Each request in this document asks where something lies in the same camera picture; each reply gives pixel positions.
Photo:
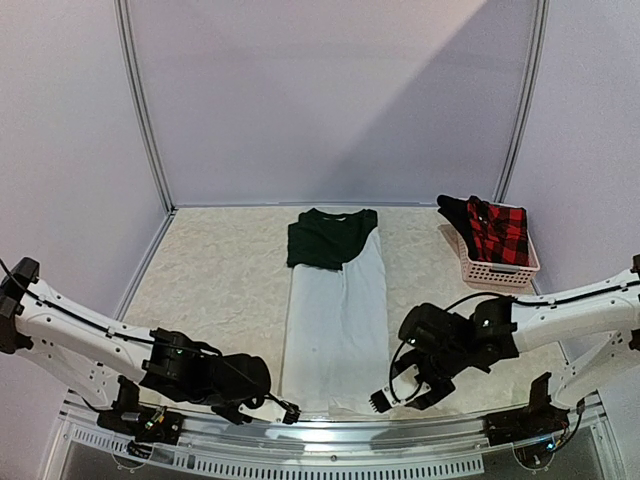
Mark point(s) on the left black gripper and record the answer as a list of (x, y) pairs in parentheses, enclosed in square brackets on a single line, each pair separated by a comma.
[(239, 421)]

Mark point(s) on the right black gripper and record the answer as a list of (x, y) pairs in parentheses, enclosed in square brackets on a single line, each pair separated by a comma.
[(438, 392)]

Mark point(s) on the white green raglan t-shirt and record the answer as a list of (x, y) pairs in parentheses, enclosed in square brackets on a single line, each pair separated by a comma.
[(337, 341)]

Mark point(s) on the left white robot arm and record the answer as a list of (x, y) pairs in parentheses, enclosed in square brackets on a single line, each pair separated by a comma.
[(108, 362)]

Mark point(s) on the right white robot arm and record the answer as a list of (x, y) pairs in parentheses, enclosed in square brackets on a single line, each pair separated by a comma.
[(509, 326)]

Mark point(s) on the pink plastic laundry basket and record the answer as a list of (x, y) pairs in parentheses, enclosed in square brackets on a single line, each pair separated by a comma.
[(487, 273)]

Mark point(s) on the red black plaid garment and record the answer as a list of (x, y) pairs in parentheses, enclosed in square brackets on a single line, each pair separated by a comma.
[(499, 233)]

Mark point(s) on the black garment in basket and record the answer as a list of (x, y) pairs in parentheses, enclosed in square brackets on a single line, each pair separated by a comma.
[(455, 211)]

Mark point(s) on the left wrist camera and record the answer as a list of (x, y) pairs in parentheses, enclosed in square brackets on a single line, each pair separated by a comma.
[(271, 409)]

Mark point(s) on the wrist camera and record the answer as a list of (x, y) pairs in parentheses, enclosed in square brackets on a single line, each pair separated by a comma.
[(399, 391), (271, 409)]

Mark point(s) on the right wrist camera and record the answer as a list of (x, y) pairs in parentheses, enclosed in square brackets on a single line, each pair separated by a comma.
[(399, 391)]

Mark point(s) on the aluminium front rail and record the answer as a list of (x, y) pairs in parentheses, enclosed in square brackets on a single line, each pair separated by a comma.
[(448, 447)]

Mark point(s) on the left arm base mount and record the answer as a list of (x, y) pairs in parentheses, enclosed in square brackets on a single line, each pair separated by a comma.
[(144, 424)]

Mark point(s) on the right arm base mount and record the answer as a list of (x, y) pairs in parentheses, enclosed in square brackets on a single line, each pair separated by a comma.
[(539, 417)]

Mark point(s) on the right aluminium frame post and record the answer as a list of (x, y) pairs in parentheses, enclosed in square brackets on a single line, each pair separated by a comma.
[(526, 95)]

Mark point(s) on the aluminium frame post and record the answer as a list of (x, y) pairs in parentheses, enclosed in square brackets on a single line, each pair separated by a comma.
[(526, 95), (140, 104)]

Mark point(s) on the left aluminium frame post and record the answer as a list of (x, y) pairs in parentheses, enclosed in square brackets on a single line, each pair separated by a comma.
[(140, 104)]

